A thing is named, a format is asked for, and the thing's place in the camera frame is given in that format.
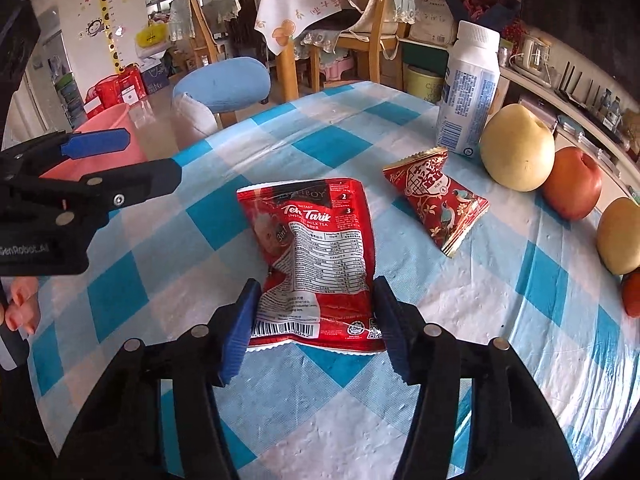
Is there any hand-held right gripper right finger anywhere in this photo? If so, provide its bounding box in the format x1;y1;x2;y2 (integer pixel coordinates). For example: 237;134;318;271
371;275;581;480

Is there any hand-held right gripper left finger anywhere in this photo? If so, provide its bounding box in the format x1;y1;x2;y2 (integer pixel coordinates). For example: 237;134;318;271
52;276;263;480

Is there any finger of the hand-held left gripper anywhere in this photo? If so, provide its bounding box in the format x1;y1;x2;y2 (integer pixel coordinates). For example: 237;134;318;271
0;128;132;181
20;158;183;228

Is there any pink plastic bin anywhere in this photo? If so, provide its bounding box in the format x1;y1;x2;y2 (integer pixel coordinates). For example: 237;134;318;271
40;104;151;182

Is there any red milk tea packet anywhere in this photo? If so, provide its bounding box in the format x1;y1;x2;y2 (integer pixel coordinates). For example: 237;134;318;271
236;178;386;353

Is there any person's left hand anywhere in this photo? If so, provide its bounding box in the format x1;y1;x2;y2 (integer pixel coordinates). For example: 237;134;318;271
0;276;42;336

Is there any red gift box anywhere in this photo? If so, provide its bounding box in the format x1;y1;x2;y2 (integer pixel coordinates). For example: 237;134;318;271
85;65;148;111

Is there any grey white pillow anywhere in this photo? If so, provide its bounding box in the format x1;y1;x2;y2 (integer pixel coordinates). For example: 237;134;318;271
175;91;221;151

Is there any dark blue paper bag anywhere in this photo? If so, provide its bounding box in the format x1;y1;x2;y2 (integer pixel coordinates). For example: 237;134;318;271
142;65;171;93

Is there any blue white checkered tablecloth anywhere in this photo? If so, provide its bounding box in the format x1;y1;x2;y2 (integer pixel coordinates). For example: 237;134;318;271
25;80;636;480

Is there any yellow shopping bag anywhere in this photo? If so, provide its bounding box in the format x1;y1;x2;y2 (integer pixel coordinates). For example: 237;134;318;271
136;21;168;51

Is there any blue round cushion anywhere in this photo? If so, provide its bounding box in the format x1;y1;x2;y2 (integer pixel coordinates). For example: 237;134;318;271
172;56;272;115

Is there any giraffe height chart sticker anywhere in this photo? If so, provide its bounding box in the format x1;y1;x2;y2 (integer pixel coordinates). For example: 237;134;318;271
92;0;126;76

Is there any red triangular patterned packet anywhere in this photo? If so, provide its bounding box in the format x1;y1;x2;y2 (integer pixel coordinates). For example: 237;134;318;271
382;146;490;258

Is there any light wooden chair lace cover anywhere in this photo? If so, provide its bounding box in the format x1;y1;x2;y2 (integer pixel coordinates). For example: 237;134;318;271
167;0;228;68

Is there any dark wooden chair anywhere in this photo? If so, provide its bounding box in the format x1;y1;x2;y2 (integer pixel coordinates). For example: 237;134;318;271
235;0;271;61

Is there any small yellow pear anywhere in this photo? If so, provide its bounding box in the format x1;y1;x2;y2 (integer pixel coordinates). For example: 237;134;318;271
480;103;556;192

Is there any pink plastic stool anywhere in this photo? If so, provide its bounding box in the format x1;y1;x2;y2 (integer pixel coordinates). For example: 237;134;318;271
320;55;353;81

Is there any white orange-print table cloth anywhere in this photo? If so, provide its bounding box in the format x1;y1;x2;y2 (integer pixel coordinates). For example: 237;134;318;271
254;0;346;56

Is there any red apple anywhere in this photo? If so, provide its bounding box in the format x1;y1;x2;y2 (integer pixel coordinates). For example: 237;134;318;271
542;146;603;221

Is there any orange with green leaf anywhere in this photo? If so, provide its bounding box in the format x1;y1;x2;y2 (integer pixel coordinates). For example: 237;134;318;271
621;267;640;318

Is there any large yellow pear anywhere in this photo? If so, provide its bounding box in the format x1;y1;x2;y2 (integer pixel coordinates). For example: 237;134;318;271
596;197;640;276

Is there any white blue milk bottle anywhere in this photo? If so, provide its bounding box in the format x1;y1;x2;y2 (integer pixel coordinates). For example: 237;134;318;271
435;20;502;158

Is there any pale green bucket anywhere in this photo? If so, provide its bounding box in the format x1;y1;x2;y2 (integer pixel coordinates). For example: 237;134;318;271
402;64;445;103

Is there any light wooden chair cream cushion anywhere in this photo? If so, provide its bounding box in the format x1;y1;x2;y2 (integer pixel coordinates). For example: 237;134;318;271
305;0;426;86

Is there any cream tv cabinet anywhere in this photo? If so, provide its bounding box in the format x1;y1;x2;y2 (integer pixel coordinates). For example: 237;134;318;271
495;65;640;201

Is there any cream apron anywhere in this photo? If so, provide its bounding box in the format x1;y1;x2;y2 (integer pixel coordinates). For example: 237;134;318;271
340;0;401;61

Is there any dark green storage box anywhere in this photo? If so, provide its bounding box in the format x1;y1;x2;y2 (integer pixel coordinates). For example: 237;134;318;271
400;40;451;68

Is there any black wifi router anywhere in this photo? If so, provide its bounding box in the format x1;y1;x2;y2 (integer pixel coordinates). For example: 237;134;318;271
555;62;603;111

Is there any white glass electric kettle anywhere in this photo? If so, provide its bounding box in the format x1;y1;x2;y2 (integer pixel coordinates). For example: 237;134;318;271
517;35;551;77

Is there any white printed sack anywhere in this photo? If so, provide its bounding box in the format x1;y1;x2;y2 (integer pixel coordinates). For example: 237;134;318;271
412;0;463;46

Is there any dark blue wrapped bouquet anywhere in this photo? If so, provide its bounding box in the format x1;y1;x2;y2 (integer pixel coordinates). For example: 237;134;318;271
432;0;521;41

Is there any black television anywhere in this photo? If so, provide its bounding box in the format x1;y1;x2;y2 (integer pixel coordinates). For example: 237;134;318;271
520;0;640;61

